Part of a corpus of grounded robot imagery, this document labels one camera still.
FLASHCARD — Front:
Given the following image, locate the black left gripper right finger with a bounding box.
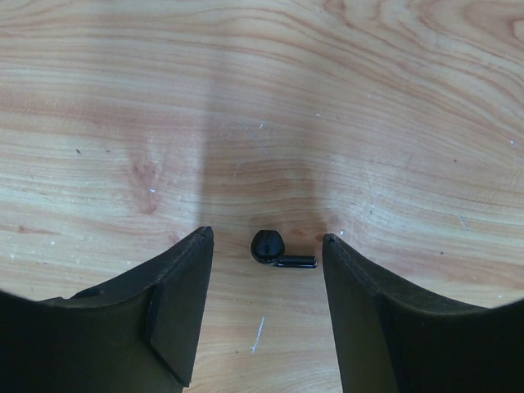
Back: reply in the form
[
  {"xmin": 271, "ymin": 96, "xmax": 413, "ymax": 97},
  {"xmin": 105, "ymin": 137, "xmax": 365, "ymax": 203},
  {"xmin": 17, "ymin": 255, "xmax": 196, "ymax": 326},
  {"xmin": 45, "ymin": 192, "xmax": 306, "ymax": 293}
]
[{"xmin": 322, "ymin": 234, "xmax": 523, "ymax": 392}]

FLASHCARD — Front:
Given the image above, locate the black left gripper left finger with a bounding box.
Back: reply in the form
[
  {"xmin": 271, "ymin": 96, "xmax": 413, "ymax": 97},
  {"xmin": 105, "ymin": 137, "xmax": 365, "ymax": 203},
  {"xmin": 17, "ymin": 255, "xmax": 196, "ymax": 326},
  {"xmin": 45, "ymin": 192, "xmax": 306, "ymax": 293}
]
[{"xmin": 1, "ymin": 227, "xmax": 214, "ymax": 392}]

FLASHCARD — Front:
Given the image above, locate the black earbud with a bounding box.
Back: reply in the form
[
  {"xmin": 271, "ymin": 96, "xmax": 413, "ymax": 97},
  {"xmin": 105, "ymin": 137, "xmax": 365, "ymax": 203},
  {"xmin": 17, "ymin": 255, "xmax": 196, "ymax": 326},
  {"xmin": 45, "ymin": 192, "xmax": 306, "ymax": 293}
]
[{"xmin": 250, "ymin": 230, "xmax": 318, "ymax": 269}]

